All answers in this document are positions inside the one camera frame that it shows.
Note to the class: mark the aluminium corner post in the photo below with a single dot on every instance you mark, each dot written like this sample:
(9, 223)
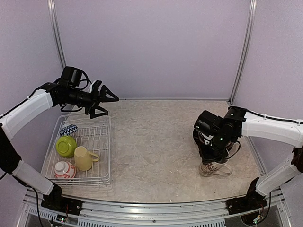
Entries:
(56, 33)
(244, 51)

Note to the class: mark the red white floral teacup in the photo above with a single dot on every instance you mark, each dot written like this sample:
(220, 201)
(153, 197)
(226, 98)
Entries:
(64, 170)

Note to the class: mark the pale yellow mug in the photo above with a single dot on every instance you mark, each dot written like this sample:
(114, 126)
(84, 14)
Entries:
(84, 159)

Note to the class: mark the blue white patterned bowl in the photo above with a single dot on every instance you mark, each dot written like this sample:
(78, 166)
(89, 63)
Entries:
(68, 130)

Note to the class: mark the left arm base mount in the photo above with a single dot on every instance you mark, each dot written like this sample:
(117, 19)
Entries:
(55, 201)

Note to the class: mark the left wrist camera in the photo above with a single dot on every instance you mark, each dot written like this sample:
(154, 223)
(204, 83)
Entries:
(94, 87)

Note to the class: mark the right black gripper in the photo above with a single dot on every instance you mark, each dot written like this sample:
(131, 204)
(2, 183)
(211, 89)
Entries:
(208, 158)

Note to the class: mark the white wire dish rack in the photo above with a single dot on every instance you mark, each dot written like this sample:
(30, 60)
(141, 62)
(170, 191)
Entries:
(95, 136)

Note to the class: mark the right aluminium corner post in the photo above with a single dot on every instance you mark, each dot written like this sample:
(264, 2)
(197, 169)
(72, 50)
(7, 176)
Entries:
(244, 51)

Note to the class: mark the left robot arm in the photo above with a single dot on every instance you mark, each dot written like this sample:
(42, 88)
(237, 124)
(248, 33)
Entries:
(64, 91)

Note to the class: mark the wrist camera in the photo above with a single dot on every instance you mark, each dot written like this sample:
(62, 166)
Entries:
(205, 139)
(94, 87)

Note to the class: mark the green bowl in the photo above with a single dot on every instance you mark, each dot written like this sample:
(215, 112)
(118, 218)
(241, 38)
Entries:
(65, 146)

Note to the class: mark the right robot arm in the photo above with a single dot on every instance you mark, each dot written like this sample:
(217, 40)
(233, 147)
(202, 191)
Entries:
(214, 134)

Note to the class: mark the aluminium front rail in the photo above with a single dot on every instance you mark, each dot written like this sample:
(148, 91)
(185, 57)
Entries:
(96, 213)

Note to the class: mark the left aluminium corner post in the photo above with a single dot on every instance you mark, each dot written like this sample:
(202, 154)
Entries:
(56, 33)

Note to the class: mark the black striped rim plate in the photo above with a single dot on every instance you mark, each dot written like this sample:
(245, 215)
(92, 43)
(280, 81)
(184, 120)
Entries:
(195, 139)

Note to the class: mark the teal patterned mug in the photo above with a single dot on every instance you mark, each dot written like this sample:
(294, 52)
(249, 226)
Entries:
(214, 168)

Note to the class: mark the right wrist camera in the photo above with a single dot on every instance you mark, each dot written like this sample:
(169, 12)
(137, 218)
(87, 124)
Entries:
(205, 139)

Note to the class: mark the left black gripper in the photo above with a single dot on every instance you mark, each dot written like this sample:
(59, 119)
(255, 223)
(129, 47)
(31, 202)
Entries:
(95, 100)

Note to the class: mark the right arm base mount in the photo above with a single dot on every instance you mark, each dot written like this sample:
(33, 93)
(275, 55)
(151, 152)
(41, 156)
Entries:
(251, 201)

